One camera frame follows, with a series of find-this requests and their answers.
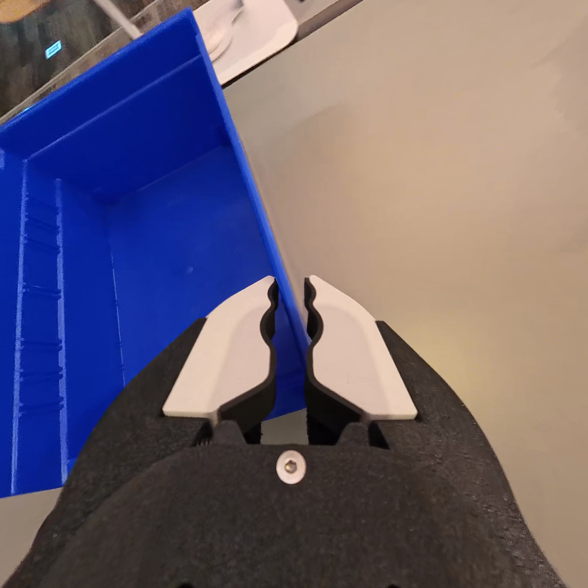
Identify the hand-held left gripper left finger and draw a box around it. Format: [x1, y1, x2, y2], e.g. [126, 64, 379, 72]
[162, 276, 280, 445]

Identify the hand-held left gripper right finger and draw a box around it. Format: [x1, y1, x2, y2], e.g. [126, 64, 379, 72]
[304, 275, 419, 445]

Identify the blue plastic bin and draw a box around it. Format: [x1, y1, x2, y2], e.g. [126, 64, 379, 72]
[0, 7, 309, 499]

